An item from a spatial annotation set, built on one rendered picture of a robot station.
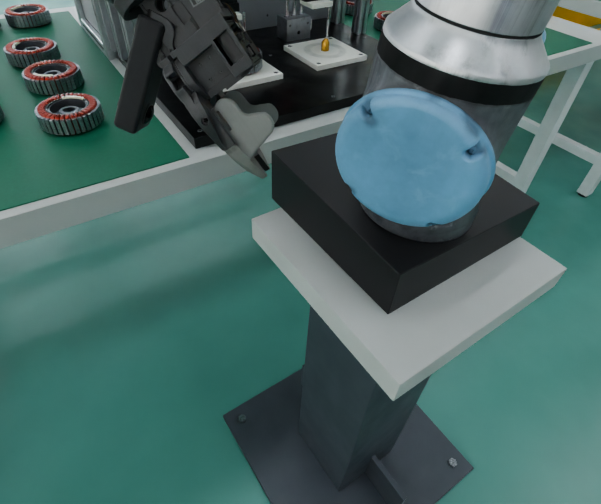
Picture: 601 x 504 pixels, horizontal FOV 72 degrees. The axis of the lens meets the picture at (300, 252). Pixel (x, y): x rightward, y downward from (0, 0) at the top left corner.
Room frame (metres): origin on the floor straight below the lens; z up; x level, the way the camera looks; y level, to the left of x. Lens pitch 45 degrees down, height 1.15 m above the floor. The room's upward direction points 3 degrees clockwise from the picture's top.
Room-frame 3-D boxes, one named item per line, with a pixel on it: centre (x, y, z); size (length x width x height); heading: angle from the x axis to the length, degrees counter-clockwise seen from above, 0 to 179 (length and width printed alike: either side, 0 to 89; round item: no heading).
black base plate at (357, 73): (1.03, 0.07, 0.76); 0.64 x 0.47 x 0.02; 125
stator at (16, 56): (1.01, 0.66, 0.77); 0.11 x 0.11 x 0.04
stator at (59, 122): (0.72, 0.45, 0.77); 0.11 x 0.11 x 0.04
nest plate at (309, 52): (1.09, -0.03, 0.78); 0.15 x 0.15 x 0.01; 35
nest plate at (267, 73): (0.95, 0.16, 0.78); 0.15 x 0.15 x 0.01; 35
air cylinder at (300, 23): (1.21, 0.05, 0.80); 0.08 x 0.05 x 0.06; 125
